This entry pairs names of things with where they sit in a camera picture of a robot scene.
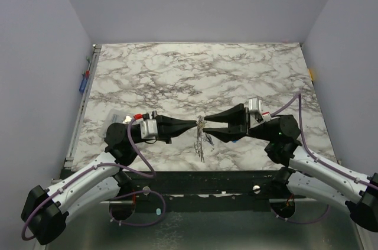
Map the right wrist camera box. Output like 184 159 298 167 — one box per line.
248 97 272 124

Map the blue red wall clamp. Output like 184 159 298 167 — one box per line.
79 57 92 94

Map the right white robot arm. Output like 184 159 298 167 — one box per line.
204 104 377 232

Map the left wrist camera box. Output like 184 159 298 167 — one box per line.
133 113 158 139

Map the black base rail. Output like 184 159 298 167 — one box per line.
111 168 291 213

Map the clear plastic parts box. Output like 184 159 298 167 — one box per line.
100 109 132 138

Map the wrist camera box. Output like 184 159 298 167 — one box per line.
248 97 272 124
133 113 158 139

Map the steel key organizer plate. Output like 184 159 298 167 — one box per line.
194 116 215 163

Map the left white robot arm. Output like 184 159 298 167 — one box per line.
21 113 197 245

